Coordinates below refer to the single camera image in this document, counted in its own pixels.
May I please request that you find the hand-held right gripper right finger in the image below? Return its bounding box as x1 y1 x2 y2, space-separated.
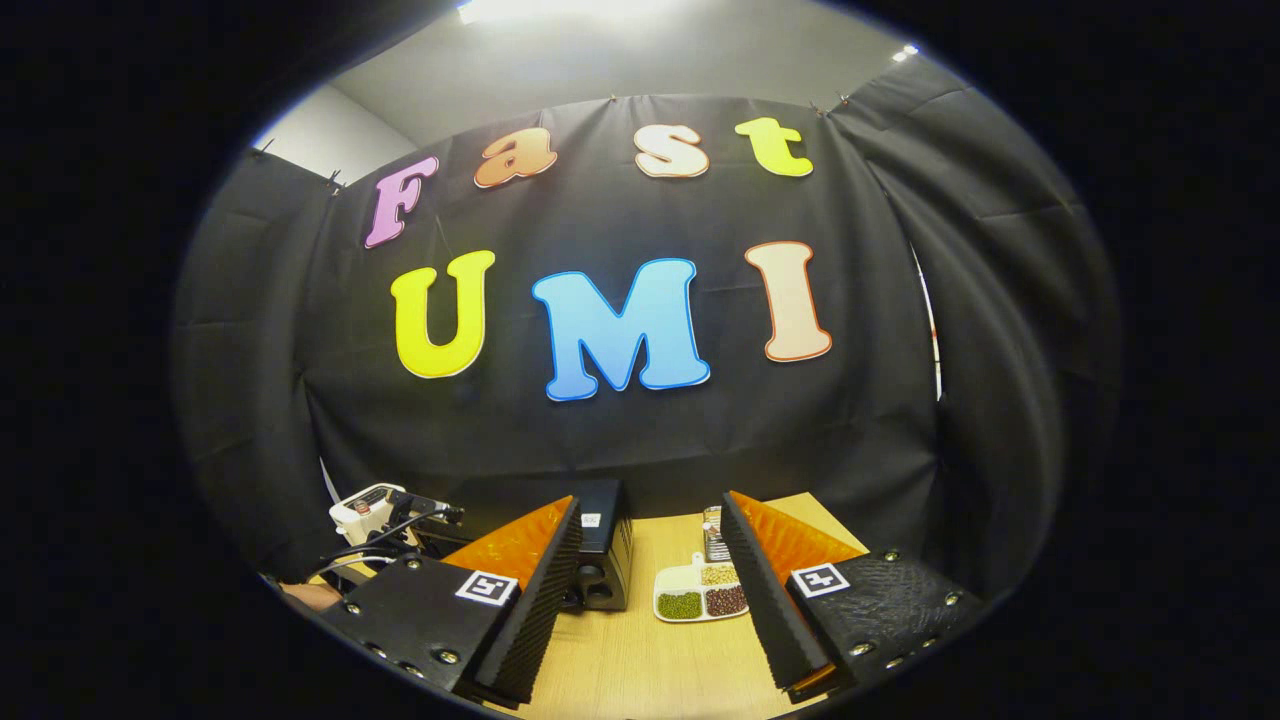
720 490 991 704

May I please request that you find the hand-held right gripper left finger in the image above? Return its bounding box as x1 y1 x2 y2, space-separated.
318 494 584 711

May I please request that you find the white divided tray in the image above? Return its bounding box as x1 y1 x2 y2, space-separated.
653 553 750 624

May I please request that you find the black electric oven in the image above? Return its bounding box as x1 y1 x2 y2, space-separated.
565 478 634 612

